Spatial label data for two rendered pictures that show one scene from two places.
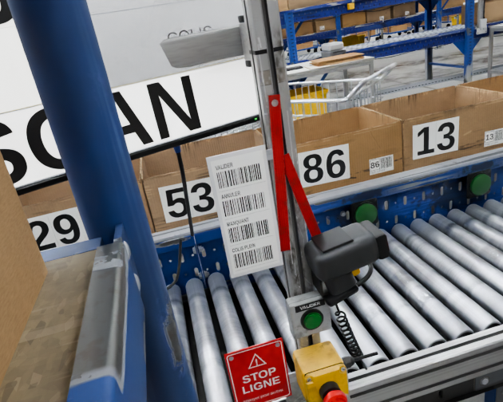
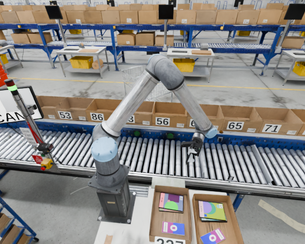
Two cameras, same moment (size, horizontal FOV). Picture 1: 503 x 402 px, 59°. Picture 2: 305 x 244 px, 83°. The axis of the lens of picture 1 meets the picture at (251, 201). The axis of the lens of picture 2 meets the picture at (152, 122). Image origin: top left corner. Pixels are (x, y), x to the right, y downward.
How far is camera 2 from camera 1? 155 cm
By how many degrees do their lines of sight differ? 20
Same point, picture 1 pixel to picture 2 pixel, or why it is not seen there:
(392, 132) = not seen: hidden behind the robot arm
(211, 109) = not seen: hidden behind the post
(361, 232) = (45, 145)
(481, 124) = (141, 118)
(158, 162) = (70, 99)
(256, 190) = (29, 133)
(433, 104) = (147, 104)
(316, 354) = (46, 160)
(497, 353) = (89, 172)
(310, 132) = (110, 102)
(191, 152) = (78, 99)
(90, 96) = not seen: outside the picture
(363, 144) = (107, 114)
